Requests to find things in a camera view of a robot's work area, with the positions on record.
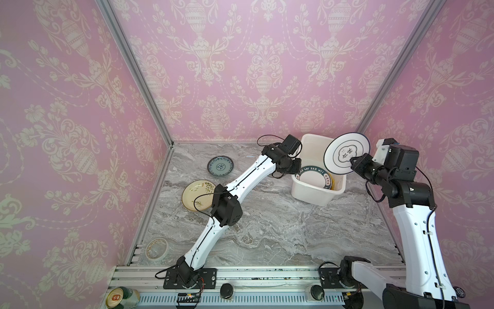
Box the white plate black ring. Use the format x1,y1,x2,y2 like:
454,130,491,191
323,132,371,176

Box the white plastic bin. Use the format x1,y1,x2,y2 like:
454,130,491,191
292,134,347,206

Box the white plate green text rim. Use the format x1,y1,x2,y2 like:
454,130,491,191
295,166,333,190

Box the small dark green plate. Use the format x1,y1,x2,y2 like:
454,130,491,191
207,156,234,176

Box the cream plate with leaf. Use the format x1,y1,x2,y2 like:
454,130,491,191
181,180,216,211

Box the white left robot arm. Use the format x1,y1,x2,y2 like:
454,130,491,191
175,135,303,285

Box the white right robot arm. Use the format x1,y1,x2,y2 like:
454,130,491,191
340,139,469,308

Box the roll of tape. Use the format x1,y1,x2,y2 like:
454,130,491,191
145,238,169,261

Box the green drink can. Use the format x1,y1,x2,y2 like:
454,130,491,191
105,287,140,309

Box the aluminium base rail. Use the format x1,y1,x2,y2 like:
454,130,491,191
108,265,348,308

